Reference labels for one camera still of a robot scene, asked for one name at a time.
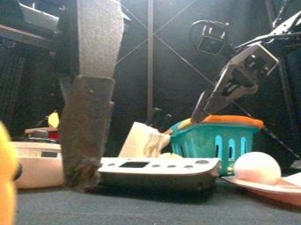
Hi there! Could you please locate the yellow toy corn piece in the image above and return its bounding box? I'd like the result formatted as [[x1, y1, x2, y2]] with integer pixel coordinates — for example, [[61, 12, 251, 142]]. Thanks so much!
[[0, 121, 22, 225]]

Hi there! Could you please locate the orange yellow toy piece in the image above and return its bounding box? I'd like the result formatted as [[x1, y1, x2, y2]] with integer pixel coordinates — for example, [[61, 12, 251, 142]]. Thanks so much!
[[46, 112, 61, 129]]

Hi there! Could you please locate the teal basket orange rim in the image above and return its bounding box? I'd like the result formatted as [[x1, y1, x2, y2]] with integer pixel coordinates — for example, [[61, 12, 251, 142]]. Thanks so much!
[[168, 114, 266, 177]]

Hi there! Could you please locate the wooden toy stove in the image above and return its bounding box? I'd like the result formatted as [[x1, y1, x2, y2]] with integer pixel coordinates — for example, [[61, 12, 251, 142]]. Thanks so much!
[[24, 126, 61, 142]]

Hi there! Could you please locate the toy pot black lid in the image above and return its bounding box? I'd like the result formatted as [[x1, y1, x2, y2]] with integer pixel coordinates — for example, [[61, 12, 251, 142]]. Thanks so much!
[[9, 130, 63, 159]]

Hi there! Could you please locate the lime green toy fruit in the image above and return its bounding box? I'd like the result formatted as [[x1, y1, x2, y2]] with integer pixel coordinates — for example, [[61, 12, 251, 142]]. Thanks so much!
[[158, 152, 184, 160]]

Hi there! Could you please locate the white bowl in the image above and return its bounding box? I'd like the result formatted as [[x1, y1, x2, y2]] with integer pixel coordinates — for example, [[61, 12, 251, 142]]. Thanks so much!
[[10, 156, 67, 189]]

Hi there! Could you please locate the white toy egg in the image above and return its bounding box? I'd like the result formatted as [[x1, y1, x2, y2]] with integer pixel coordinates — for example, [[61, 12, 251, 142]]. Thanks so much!
[[232, 151, 282, 186]]

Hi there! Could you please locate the white grey kitchen scale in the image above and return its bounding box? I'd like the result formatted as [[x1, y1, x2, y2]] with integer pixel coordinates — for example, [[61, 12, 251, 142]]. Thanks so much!
[[97, 156, 222, 192]]

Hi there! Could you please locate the white flat toy slice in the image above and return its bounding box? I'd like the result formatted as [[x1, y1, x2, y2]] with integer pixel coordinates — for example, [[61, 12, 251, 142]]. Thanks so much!
[[281, 171, 301, 189]]

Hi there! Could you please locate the pink tray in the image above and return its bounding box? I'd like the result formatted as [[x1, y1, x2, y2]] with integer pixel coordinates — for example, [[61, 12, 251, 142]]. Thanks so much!
[[222, 172, 301, 207]]

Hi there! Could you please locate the black knife handle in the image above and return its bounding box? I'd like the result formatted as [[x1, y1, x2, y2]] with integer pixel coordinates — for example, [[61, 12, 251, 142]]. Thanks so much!
[[145, 107, 162, 127], [159, 113, 174, 134]]

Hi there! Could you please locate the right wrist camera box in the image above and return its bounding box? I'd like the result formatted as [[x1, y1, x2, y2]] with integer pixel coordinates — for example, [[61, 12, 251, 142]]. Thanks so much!
[[196, 21, 232, 56]]

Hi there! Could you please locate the thin diagonal brace wire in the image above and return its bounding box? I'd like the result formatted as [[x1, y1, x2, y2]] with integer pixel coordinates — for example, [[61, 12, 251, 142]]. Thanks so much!
[[115, 0, 198, 65], [116, 0, 301, 161]]

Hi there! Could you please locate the black camera cable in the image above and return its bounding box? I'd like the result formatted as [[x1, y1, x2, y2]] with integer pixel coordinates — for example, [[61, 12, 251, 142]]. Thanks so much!
[[190, 18, 220, 45]]

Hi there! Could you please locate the grey frame pole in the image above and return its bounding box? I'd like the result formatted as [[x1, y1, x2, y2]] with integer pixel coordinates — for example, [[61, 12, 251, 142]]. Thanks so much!
[[145, 0, 155, 121]]

